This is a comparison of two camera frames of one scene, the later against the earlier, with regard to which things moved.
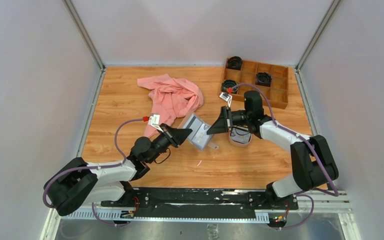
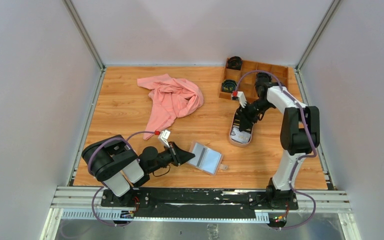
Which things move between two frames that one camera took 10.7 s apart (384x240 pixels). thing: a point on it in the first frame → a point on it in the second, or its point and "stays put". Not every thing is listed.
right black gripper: x=222 y=125 → x=246 y=119
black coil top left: x=234 y=62 stays put
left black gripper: x=174 y=136 → x=179 y=156
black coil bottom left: x=227 y=85 stays put
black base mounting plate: x=190 y=202 stays put
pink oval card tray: x=239 y=136 stays put
